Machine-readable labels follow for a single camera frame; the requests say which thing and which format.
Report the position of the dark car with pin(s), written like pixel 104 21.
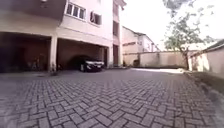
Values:
pixel 90 64

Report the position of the pale building with dark roof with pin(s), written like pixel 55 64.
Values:
pixel 133 41

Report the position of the grey paving block yard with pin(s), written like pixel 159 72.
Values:
pixel 110 100

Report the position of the pale multi-storey building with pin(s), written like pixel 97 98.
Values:
pixel 83 30

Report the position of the tree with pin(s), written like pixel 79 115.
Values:
pixel 181 33

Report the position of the concrete kerb strip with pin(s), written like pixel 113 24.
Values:
pixel 208 86

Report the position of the pale boundary wall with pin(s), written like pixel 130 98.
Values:
pixel 156 59

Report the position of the low wall with roof edge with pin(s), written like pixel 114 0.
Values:
pixel 210 60

